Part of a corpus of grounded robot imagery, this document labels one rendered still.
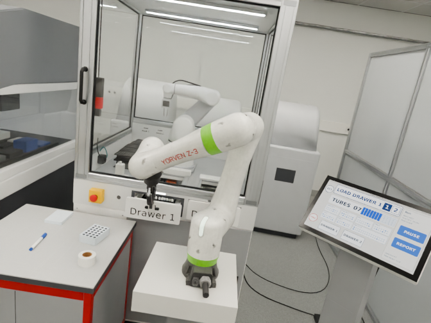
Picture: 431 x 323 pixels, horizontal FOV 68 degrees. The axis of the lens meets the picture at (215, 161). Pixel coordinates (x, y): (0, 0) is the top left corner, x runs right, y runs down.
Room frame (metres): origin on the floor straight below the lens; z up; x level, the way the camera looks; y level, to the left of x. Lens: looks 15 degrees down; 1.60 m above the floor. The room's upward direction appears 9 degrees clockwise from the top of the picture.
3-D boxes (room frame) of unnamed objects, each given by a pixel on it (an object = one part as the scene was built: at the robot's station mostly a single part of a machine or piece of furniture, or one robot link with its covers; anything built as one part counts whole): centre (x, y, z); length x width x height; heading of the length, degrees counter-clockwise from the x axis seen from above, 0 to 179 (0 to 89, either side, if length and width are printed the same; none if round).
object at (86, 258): (1.16, 0.47, 0.78); 0.07 x 0.07 x 0.04
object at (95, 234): (1.36, 0.52, 0.78); 0.12 x 0.08 x 0.04; 169
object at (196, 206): (1.61, -0.03, 0.87); 0.29 x 0.02 x 0.11; 90
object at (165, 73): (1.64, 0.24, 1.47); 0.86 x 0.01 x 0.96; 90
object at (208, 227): (1.13, -0.01, 0.99); 0.16 x 0.13 x 0.19; 162
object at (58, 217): (1.49, 0.76, 0.77); 0.13 x 0.09 x 0.02; 0
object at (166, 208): (1.52, 0.28, 0.87); 0.29 x 0.02 x 0.11; 90
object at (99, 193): (1.59, 0.61, 0.88); 0.07 x 0.05 x 0.07; 90
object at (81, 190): (2.09, 0.24, 0.87); 1.02 x 0.95 x 0.14; 90
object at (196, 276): (1.06, -0.01, 0.87); 0.26 x 0.15 x 0.06; 6
